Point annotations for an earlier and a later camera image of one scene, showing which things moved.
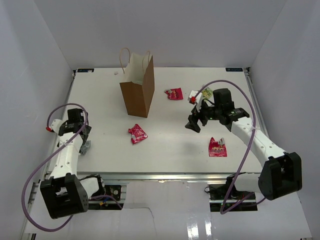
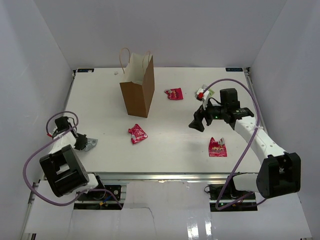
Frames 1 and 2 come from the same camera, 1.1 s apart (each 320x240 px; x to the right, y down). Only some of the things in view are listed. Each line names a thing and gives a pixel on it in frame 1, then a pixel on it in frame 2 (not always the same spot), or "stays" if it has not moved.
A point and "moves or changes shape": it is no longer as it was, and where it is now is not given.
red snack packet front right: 217,148 stays
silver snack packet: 84,149 moves or changes shape
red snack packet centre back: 174,94 stays
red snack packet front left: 137,134 stays
